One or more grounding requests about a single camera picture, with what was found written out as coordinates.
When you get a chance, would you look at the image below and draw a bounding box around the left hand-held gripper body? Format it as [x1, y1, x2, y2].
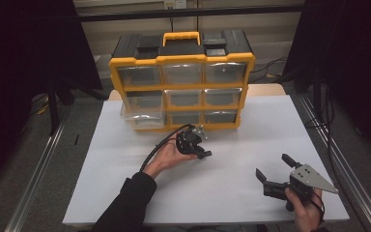
[176, 125, 208, 155]

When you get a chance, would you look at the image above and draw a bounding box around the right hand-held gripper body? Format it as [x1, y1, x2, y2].
[263, 163, 339, 213]

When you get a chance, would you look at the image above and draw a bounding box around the clear plastic pulled drawer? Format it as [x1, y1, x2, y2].
[120, 90, 167, 131]

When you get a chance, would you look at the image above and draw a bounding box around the yellow black drawer organizer cabinet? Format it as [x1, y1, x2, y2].
[108, 29, 256, 132]

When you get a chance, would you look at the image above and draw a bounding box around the person's left hand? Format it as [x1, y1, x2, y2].
[143, 136, 198, 180]

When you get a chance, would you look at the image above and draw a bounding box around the person's right hand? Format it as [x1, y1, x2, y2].
[284, 188, 324, 232]

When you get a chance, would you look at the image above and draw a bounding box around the white table sheet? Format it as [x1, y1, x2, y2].
[62, 95, 351, 226]

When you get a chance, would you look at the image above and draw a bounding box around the set of clear organizer drawers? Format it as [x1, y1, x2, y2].
[118, 62, 248, 127]

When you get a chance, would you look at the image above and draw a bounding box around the black horizontal bar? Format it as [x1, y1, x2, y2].
[76, 3, 305, 23]

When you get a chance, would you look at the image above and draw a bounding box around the black curtain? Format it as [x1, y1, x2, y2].
[0, 0, 103, 194]
[283, 0, 371, 165]

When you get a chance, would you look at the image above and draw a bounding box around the black metal stand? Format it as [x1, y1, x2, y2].
[46, 80, 61, 136]

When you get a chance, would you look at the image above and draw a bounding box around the left hand-held gripper cable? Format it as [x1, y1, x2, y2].
[139, 124, 194, 173]

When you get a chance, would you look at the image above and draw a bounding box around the hand-held gripper cable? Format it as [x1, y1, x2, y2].
[139, 124, 194, 173]
[308, 192, 325, 225]

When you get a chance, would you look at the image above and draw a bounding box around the right hand-held gripper cable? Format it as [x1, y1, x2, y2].
[308, 192, 325, 225]

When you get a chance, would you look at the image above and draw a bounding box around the aluminium frame rail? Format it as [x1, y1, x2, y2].
[298, 95, 371, 232]
[4, 105, 75, 232]

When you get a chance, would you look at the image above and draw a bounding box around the black cable bundle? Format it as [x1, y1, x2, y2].
[303, 86, 336, 182]

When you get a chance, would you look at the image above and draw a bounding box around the black floor cable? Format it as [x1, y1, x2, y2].
[249, 57, 288, 83]

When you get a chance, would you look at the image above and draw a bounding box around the white wall outlet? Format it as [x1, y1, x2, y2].
[163, 0, 187, 10]

